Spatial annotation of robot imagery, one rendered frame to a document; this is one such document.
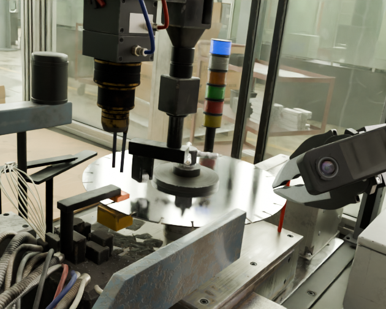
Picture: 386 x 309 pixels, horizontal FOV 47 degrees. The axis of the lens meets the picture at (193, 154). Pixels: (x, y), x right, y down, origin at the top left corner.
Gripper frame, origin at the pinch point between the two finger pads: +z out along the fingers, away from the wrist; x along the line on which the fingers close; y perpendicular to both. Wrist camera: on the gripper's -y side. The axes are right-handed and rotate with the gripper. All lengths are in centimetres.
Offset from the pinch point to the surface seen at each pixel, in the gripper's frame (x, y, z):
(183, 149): 8.8, -6.3, 8.8
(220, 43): 33.1, 21.7, 20.8
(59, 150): 32, 14, 90
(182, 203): 1.8, -6.4, 12.2
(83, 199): 5.2, -21.2, 12.2
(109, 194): 5.3, -17.2, 12.8
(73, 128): 43, 27, 102
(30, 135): 43, 12, 105
